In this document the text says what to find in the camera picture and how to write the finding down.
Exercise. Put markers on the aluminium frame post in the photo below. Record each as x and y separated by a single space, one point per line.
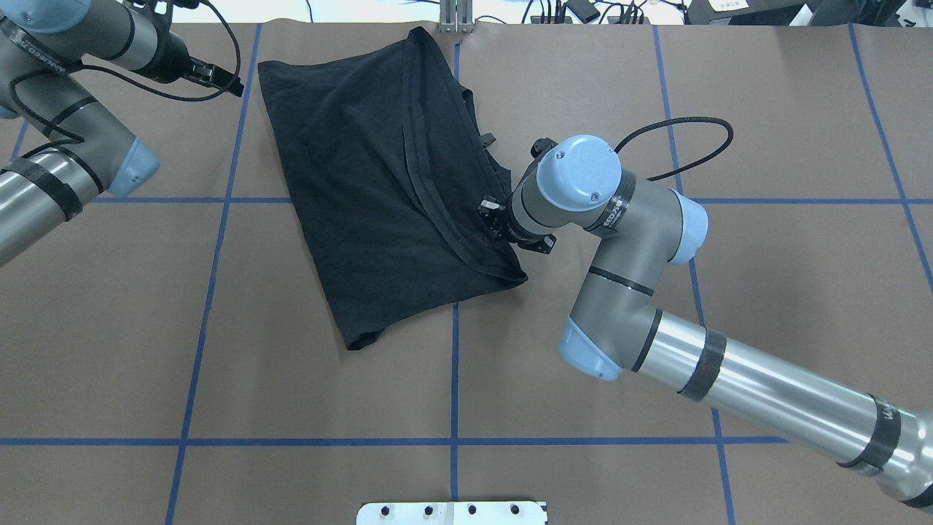
456 16

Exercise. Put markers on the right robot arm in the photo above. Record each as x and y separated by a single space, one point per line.
613 326

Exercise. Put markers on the black printer device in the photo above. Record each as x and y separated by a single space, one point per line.
750 13

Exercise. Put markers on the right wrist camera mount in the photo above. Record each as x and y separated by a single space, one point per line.
541 147

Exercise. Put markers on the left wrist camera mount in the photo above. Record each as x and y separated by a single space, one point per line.
164 10

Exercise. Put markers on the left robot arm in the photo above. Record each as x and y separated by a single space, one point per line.
87 151

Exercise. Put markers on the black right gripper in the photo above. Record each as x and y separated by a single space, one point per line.
498 219

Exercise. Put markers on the black graphic t-shirt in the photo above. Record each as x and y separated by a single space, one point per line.
386 166

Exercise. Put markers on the metal base plate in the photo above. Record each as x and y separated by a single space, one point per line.
522 511

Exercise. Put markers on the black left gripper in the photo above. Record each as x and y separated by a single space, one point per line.
173 66

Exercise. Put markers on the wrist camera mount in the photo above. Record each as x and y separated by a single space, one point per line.
164 10
541 147

